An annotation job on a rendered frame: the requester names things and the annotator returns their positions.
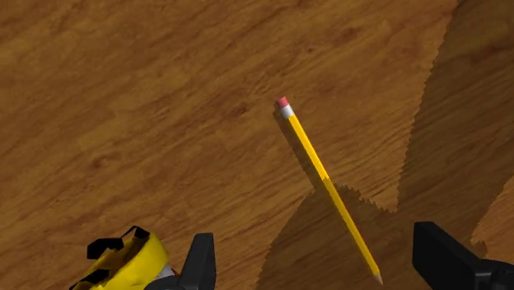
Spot yellow and black toy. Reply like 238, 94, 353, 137
68, 225, 177, 290

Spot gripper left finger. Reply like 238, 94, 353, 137
144, 232, 217, 290

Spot yellow pencil with pink eraser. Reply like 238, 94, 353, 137
275, 96, 384, 286

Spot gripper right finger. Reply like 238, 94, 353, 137
412, 221, 514, 290

